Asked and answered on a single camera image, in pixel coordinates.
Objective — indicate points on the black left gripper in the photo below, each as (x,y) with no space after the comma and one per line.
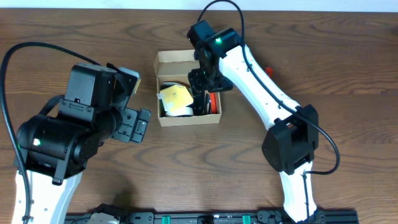
(129,125)

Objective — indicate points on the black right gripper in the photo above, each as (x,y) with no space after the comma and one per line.
(202,86)

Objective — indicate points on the red stapler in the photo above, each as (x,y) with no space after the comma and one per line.
(210,103)

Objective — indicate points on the white yellow sticky note pad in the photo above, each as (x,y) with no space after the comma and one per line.
(175,96)

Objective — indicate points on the brown cardboard box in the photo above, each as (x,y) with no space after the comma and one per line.
(174,66)

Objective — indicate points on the white tape roll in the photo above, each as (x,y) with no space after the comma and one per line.
(184,111)

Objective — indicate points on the green tape roll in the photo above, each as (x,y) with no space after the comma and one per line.
(162,108)

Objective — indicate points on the red utility knife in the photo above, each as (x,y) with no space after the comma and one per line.
(269,71)

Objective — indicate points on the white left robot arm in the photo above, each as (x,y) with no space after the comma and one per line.
(57,143)

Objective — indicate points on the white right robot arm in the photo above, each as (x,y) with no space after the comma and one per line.
(290,143)

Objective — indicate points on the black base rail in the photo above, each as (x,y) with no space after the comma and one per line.
(109,214)

